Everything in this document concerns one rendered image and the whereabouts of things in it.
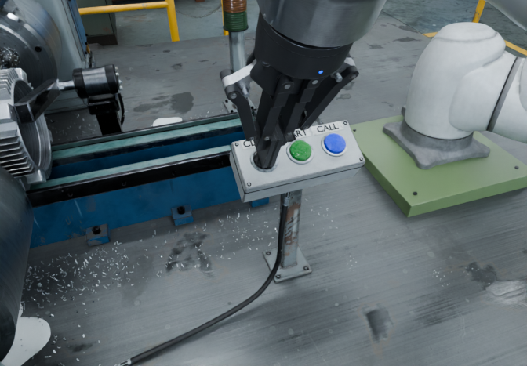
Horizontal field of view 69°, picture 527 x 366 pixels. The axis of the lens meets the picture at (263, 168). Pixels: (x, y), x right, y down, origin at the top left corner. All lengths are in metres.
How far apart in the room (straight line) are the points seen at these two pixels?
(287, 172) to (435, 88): 0.46
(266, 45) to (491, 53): 0.62
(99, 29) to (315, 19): 3.69
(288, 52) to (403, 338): 0.50
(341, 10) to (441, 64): 0.62
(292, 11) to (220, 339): 0.50
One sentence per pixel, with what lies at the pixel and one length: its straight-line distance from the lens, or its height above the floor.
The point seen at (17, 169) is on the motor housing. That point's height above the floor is 0.99.
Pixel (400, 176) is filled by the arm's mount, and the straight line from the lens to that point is 0.88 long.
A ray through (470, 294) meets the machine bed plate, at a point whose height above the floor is 0.80.
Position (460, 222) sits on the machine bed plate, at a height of 0.80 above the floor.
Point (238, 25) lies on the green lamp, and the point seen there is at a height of 1.05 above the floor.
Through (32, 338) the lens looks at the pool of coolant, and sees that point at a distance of 0.72.
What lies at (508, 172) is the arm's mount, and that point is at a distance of 0.98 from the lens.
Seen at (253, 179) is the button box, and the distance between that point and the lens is 0.48.
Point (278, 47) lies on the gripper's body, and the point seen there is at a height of 1.26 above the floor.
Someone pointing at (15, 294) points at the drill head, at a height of 1.02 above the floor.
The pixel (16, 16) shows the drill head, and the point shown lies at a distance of 0.92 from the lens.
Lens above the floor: 1.37
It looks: 40 degrees down
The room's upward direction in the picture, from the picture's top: straight up
